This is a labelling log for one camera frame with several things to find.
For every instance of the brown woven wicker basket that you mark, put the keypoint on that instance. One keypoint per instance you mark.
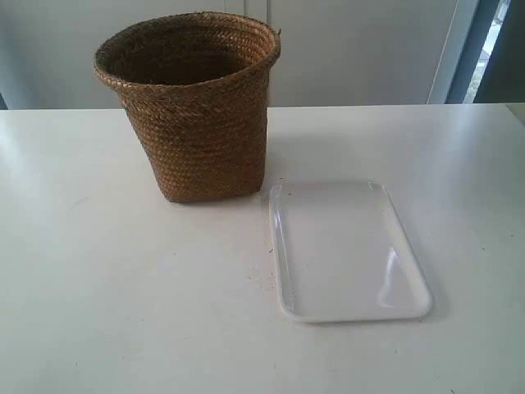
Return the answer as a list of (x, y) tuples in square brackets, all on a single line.
[(194, 87)]

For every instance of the white rectangular plastic tray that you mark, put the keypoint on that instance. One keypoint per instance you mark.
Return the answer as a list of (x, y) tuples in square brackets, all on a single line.
[(342, 255)]

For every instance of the window frame with glass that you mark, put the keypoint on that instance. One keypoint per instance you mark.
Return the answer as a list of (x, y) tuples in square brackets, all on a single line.
[(491, 63)]

